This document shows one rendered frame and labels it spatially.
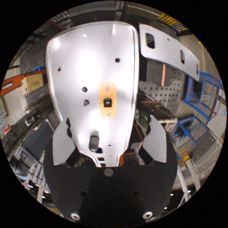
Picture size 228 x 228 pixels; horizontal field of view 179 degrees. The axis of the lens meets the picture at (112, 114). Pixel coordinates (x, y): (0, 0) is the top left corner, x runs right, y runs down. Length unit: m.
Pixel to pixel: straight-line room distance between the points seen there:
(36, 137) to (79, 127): 0.55
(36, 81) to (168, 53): 0.32
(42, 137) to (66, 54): 0.68
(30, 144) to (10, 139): 0.50
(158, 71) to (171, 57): 0.06
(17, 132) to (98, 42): 0.25
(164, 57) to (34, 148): 0.85
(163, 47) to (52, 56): 0.26
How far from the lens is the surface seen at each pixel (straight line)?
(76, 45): 0.18
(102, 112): 0.17
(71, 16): 0.26
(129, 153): 0.51
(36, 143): 0.72
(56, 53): 0.21
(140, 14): 0.24
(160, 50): 0.21
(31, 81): 0.19
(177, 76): 0.72
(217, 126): 7.97
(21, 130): 0.21
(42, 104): 0.23
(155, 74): 0.21
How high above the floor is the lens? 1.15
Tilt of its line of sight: 59 degrees down
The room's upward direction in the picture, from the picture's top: 175 degrees clockwise
